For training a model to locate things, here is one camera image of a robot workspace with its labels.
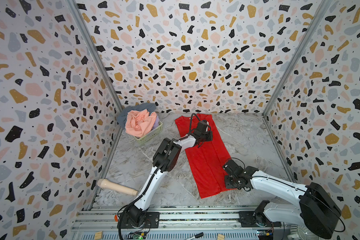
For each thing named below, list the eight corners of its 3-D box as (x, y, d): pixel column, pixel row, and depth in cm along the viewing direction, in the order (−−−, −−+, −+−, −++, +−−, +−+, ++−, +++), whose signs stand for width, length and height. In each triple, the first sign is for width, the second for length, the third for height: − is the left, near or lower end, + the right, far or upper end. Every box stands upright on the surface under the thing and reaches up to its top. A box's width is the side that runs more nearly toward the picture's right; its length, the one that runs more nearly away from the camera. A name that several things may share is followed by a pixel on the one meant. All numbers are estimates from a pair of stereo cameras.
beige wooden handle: (99, 186, 86) (96, 183, 83) (103, 180, 89) (100, 177, 85) (136, 197, 83) (133, 195, 79) (139, 191, 85) (137, 188, 82)
